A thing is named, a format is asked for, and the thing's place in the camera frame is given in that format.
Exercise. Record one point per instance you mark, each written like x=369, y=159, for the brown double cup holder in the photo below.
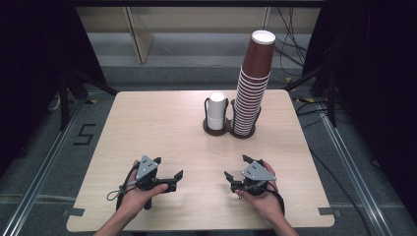
x=216, y=131

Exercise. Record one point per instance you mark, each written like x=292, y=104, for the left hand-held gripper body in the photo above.
x=146, y=167

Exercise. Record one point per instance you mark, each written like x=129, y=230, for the person's left hand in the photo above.
x=134, y=200

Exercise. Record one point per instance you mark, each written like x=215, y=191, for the grey tape strip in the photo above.
x=73, y=212
x=329, y=211

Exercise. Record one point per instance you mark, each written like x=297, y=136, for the stack of white cups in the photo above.
x=216, y=111

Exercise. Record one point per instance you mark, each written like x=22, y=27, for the black metal stand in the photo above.
x=65, y=95
x=331, y=95

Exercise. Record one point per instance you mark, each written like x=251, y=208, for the aluminium floor rail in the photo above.
x=39, y=170
x=354, y=170

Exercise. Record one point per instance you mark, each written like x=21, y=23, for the black curtain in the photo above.
x=377, y=82
x=29, y=65

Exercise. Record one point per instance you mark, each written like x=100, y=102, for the beige wooden post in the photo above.
x=139, y=36

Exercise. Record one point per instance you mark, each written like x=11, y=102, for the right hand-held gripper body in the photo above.
x=257, y=172

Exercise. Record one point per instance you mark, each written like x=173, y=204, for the stack of brown cups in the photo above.
x=252, y=88

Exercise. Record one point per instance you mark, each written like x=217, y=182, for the white post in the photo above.
x=266, y=18

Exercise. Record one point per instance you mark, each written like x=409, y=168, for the person's right hand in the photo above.
x=267, y=205

